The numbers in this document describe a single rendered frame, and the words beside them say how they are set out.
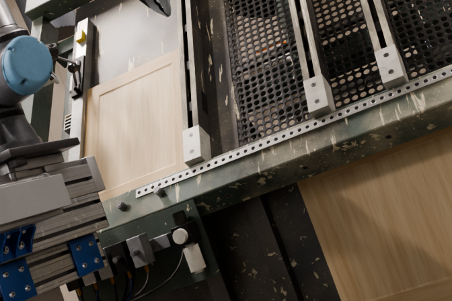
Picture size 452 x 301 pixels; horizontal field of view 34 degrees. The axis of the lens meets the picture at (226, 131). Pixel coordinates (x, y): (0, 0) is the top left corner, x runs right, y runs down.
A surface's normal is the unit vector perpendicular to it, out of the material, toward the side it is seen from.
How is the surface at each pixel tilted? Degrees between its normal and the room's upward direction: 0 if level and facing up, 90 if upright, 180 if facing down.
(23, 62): 97
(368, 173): 90
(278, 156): 53
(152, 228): 90
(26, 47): 97
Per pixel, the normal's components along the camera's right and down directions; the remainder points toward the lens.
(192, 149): -0.48, -0.52
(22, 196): 0.80, -0.34
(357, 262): -0.34, 0.04
